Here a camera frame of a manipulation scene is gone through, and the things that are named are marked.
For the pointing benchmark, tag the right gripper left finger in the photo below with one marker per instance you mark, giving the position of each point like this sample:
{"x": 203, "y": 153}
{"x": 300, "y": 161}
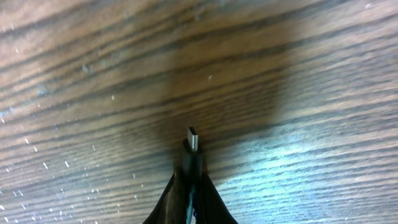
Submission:
{"x": 171, "y": 208}

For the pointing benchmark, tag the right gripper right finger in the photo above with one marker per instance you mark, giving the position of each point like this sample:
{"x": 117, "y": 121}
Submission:
{"x": 208, "y": 205}

